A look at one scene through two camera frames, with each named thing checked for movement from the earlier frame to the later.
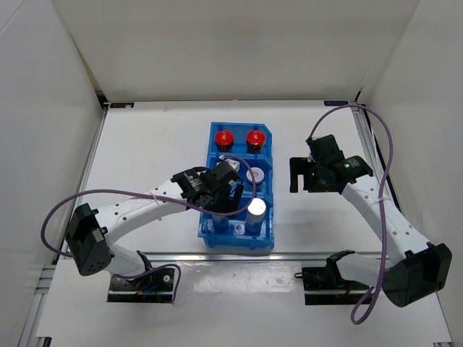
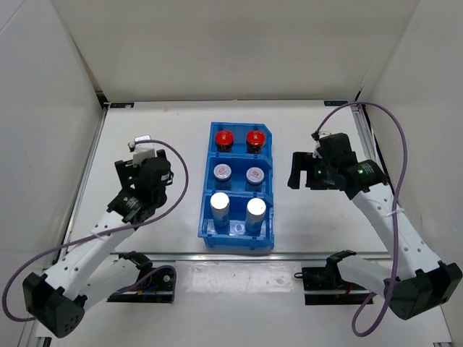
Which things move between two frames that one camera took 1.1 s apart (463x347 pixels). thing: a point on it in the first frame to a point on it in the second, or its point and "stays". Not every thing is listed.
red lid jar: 255,139 stays
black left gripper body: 220,200 to 162,199
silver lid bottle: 256,211 stays
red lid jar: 224,141 stays
